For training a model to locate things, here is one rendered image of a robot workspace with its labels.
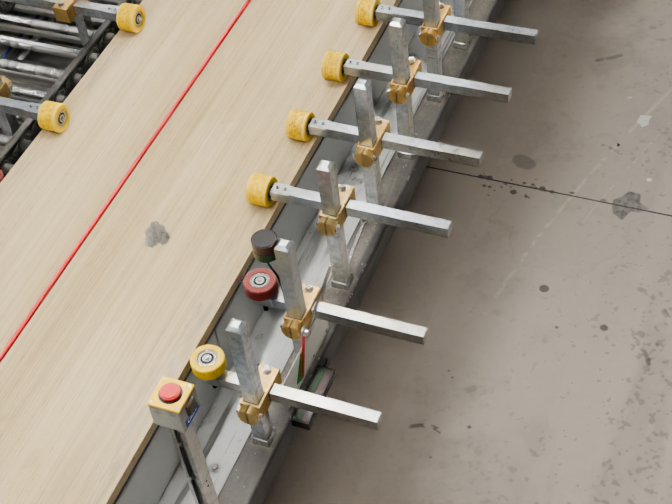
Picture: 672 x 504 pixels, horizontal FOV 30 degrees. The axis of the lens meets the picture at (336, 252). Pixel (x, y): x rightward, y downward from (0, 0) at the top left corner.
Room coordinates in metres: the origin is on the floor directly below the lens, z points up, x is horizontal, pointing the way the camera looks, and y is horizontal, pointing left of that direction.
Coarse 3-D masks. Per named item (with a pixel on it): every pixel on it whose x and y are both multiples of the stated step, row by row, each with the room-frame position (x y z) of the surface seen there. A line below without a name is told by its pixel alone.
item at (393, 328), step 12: (276, 300) 1.96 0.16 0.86; (324, 312) 1.90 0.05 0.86; (336, 312) 1.90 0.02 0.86; (348, 312) 1.89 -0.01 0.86; (360, 312) 1.89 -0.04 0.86; (348, 324) 1.88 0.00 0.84; (360, 324) 1.86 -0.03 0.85; (372, 324) 1.85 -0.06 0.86; (384, 324) 1.84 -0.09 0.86; (396, 324) 1.84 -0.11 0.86; (408, 324) 1.83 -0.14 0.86; (396, 336) 1.82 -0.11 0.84; (408, 336) 1.80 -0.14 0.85; (420, 336) 1.79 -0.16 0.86
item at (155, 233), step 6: (156, 222) 2.24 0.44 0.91; (150, 228) 2.22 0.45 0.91; (156, 228) 2.20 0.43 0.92; (162, 228) 2.21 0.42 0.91; (150, 234) 2.20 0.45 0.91; (156, 234) 2.19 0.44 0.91; (162, 234) 2.19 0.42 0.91; (168, 234) 2.19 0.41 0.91; (144, 240) 2.19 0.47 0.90; (150, 240) 2.17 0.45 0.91; (156, 240) 2.18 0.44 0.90; (162, 240) 2.17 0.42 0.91; (168, 240) 2.17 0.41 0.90; (150, 246) 2.16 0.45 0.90
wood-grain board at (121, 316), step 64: (192, 0) 3.16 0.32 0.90; (256, 0) 3.11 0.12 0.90; (320, 0) 3.07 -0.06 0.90; (384, 0) 3.02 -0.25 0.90; (128, 64) 2.90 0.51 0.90; (192, 64) 2.85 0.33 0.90; (256, 64) 2.81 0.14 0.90; (320, 64) 2.77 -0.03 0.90; (128, 128) 2.62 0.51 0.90; (192, 128) 2.58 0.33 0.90; (256, 128) 2.54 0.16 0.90; (0, 192) 2.44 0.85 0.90; (64, 192) 2.40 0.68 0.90; (128, 192) 2.37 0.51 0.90; (192, 192) 2.33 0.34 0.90; (0, 256) 2.21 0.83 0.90; (64, 256) 2.17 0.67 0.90; (128, 256) 2.14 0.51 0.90; (192, 256) 2.11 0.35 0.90; (0, 320) 1.99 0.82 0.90; (64, 320) 1.96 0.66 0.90; (128, 320) 1.93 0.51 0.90; (192, 320) 1.91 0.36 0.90; (0, 384) 1.80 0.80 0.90; (64, 384) 1.77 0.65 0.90; (128, 384) 1.75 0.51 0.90; (0, 448) 1.62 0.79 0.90; (64, 448) 1.60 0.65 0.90; (128, 448) 1.57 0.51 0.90
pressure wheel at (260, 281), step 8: (256, 272) 2.02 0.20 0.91; (264, 272) 2.02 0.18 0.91; (272, 272) 2.01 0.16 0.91; (248, 280) 2.00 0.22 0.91; (256, 280) 2.00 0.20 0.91; (264, 280) 1.99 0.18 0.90; (272, 280) 1.99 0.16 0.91; (248, 288) 1.97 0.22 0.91; (256, 288) 1.97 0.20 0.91; (264, 288) 1.97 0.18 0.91; (272, 288) 1.97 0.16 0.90; (248, 296) 1.97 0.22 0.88; (256, 296) 1.96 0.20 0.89; (264, 296) 1.96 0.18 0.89; (272, 296) 1.96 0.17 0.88
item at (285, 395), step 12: (228, 372) 1.77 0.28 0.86; (216, 384) 1.76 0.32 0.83; (228, 384) 1.75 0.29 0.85; (276, 384) 1.72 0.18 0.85; (276, 396) 1.69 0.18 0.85; (288, 396) 1.68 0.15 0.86; (300, 396) 1.68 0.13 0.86; (312, 396) 1.67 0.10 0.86; (300, 408) 1.66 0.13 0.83; (312, 408) 1.65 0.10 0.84; (324, 408) 1.63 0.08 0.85; (336, 408) 1.63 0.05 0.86; (348, 408) 1.62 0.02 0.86; (360, 408) 1.62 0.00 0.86; (348, 420) 1.61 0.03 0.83; (360, 420) 1.59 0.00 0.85; (372, 420) 1.58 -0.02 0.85
